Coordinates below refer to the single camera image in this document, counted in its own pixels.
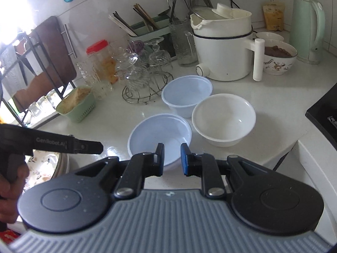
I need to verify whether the red lid plastic jar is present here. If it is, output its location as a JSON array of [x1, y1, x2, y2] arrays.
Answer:
[[87, 39, 118, 85]]

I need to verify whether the clear glass tumbler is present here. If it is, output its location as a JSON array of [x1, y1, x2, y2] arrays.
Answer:
[[47, 90, 62, 109], [26, 101, 40, 120], [37, 96, 51, 114]]

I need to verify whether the green utensil holder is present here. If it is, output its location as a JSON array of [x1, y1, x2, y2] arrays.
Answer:
[[128, 16, 177, 58]]

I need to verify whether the tall glass pitcher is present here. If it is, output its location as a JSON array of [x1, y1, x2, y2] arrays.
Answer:
[[169, 18, 198, 68]]

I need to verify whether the black dish rack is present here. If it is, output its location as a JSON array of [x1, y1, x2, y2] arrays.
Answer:
[[0, 32, 77, 127]]

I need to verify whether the bundle of chopsticks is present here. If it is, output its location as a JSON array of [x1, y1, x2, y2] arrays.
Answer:
[[109, 0, 177, 36]]

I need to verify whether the floral deep plate blue rim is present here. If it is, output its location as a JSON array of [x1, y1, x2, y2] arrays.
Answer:
[[26, 150, 70, 188]]

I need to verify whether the white ceramic bowl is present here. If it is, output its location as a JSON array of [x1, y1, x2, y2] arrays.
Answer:
[[192, 93, 257, 147]]

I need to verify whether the white electric cooking pot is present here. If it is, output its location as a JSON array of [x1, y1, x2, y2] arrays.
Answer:
[[190, 3, 265, 82]]

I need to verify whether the pale blue plastic bowl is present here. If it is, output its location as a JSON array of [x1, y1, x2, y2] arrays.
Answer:
[[161, 75, 213, 118], [128, 114, 192, 173]]

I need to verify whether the green plastic basket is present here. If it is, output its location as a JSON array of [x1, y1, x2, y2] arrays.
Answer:
[[56, 86, 95, 123]]

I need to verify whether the black stove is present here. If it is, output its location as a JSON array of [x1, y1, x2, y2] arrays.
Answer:
[[305, 82, 337, 143]]

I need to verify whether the textured glass mug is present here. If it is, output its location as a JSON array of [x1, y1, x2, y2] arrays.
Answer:
[[76, 59, 113, 100]]

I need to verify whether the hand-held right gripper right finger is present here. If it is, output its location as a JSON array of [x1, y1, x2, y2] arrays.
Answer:
[[180, 143, 266, 199]]

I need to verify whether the pale green electric kettle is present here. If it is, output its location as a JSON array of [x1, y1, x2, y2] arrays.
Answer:
[[289, 0, 326, 64]]

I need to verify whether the bundle of dry noodles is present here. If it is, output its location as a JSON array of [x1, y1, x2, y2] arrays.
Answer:
[[61, 87, 91, 109]]

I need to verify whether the red patterned cloth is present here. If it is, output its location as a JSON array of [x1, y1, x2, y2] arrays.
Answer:
[[0, 229, 21, 244]]

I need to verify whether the wooden cutting board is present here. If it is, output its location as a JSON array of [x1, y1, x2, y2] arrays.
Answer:
[[14, 16, 77, 112]]

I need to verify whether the yellow packet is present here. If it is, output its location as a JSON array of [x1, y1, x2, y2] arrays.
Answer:
[[262, 2, 286, 31]]

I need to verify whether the person's left hand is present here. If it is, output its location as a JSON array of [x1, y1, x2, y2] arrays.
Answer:
[[0, 161, 30, 225]]

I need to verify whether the patterned bowl with brown food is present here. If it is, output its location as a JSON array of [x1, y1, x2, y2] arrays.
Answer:
[[263, 39, 299, 76]]

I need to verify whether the cluster of upturned glass cups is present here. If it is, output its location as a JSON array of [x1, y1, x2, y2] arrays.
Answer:
[[116, 37, 174, 95]]

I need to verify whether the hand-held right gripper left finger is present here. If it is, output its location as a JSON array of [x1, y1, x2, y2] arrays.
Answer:
[[75, 143, 165, 200]]

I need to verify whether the round wire glass rack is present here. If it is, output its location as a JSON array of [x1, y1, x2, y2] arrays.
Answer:
[[122, 72, 174, 105]]

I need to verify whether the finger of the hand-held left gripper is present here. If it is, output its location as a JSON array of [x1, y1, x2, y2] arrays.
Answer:
[[75, 138, 103, 154]]

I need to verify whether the small white bowl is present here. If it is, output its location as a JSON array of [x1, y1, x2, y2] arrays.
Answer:
[[256, 32, 285, 43]]

